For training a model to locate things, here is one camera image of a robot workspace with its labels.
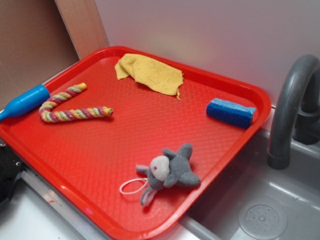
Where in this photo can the wooden corner post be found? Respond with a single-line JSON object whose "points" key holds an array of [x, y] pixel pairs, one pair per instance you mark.
{"points": [[84, 26]]}

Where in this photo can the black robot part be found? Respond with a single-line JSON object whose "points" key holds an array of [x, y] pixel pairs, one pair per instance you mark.
{"points": [[11, 168]]}

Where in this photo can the grey plush mouse toy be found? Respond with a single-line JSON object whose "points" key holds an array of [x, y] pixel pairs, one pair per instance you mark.
{"points": [[165, 171]]}

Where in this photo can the blue sponge block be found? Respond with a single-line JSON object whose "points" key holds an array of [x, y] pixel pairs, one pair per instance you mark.
{"points": [[231, 113]]}

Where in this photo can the red plastic tray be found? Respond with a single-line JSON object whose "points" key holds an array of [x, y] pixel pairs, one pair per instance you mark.
{"points": [[88, 160]]}

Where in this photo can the grey plastic sink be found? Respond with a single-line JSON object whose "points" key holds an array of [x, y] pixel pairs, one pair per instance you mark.
{"points": [[251, 201]]}

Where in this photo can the blue plastic handle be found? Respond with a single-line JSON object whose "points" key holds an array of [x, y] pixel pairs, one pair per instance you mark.
{"points": [[25, 103]]}

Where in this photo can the grey toy faucet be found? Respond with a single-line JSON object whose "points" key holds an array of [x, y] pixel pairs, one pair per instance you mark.
{"points": [[297, 112]]}

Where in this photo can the yellow cloth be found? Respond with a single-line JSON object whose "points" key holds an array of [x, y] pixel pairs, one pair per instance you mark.
{"points": [[156, 75]]}

